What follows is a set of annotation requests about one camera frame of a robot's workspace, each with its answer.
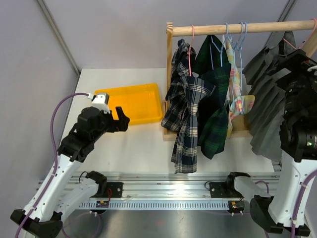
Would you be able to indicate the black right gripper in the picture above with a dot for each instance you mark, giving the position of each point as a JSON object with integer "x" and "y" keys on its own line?
{"x": 296, "y": 61}

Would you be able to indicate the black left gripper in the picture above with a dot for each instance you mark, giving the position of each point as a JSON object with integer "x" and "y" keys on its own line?
{"x": 120, "y": 125}

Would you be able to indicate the grey pleated skirt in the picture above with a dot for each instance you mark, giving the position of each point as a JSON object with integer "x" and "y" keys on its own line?
{"x": 266, "y": 115}

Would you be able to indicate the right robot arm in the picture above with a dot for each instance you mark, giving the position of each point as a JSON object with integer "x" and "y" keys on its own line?
{"x": 298, "y": 135}

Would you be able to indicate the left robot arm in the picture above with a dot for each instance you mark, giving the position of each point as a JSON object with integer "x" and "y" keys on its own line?
{"x": 45, "y": 214}

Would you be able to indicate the navy white plaid skirt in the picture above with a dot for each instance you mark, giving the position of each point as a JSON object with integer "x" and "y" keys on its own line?
{"x": 184, "y": 96}

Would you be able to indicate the dark green plaid skirt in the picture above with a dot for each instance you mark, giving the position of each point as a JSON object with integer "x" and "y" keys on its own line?
{"x": 212, "y": 66}

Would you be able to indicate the yellow plastic tray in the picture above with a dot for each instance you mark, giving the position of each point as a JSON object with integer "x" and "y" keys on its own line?
{"x": 141, "y": 103}

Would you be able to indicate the wooden clothes rack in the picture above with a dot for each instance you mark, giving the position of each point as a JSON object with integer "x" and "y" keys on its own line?
{"x": 310, "y": 45}

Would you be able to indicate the pastel floral garment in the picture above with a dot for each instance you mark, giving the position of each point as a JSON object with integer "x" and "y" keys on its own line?
{"x": 236, "y": 124}

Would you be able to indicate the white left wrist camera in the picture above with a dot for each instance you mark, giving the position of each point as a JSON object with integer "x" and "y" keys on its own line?
{"x": 100, "y": 101}

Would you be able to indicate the aluminium mounting rail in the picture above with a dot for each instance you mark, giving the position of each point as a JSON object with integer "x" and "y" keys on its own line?
{"x": 146, "y": 191}

